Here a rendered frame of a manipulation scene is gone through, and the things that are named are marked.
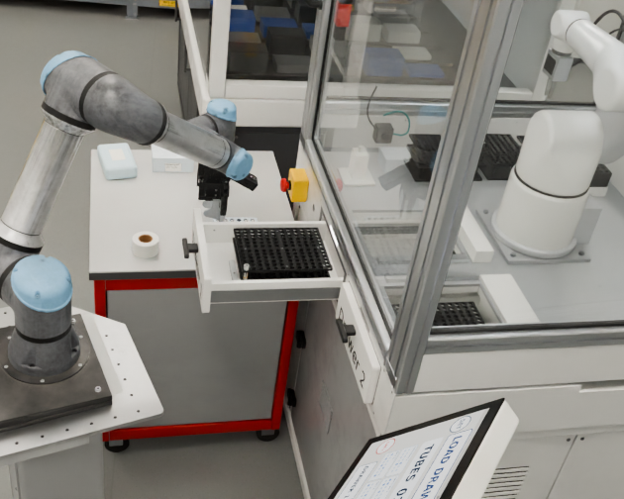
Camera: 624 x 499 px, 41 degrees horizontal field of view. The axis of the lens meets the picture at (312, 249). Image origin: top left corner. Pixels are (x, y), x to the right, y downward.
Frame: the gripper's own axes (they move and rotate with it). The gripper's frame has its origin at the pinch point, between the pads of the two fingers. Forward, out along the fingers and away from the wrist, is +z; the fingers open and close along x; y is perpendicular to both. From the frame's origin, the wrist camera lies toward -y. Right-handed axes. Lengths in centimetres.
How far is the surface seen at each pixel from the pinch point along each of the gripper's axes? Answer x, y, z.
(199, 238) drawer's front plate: 24.5, 8.3, -11.4
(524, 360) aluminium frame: 79, -53, -20
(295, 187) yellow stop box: -4.7, -20.6, -7.7
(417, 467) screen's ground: 111, -19, -30
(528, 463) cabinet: 77, -65, 14
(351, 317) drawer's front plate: 52, -24, -9
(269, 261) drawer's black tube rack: 30.4, -8.5, -8.6
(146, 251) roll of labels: 10.7, 20.7, 3.2
